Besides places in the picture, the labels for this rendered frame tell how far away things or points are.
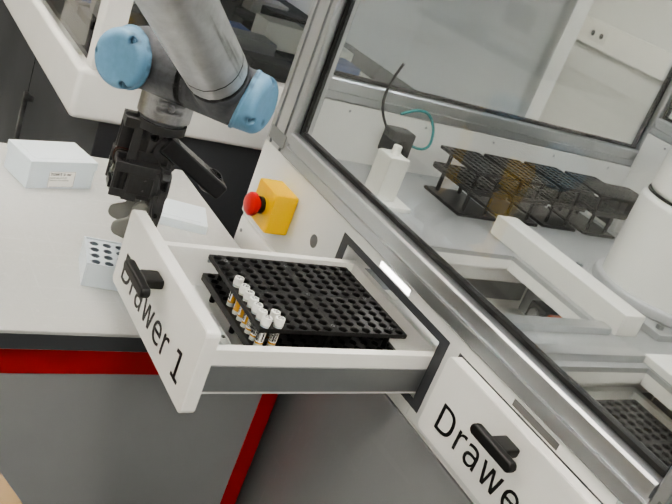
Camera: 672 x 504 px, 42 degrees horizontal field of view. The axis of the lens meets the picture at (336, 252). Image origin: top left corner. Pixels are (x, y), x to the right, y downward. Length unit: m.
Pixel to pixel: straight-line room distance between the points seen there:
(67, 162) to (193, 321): 0.66
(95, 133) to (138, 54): 0.80
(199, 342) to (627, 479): 0.46
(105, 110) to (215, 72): 0.87
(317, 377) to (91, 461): 0.43
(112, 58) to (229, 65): 0.18
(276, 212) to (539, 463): 0.65
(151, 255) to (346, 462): 0.44
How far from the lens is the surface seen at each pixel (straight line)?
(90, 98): 1.80
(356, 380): 1.09
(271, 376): 1.02
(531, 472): 1.00
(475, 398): 1.05
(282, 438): 1.45
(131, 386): 1.28
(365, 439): 1.25
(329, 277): 1.23
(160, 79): 1.08
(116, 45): 1.09
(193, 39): 0.91
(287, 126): 1.51
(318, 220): 1.38
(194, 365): 0.95
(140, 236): 1.12
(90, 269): 1.28
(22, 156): 1.55
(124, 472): 1.39
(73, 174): 1.58
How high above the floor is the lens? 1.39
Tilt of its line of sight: 22 degrees down
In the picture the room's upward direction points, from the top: 22 degrees clockwise
